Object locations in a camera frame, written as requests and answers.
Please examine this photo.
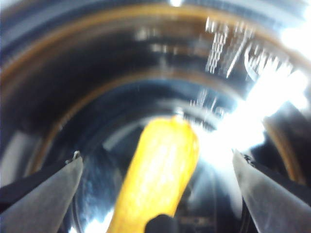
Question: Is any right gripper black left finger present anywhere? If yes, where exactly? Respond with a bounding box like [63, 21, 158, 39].
[0, 150, 85, 233]

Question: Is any pale green electric steamer pot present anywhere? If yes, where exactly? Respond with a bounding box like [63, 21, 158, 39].
[0, 0, 311, 233]

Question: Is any yellow corn cob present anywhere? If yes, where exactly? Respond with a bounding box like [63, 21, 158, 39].
[103, 116, 200, 233]

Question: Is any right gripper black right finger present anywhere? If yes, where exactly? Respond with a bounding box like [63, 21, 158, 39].
[232, 148, 311, 233]

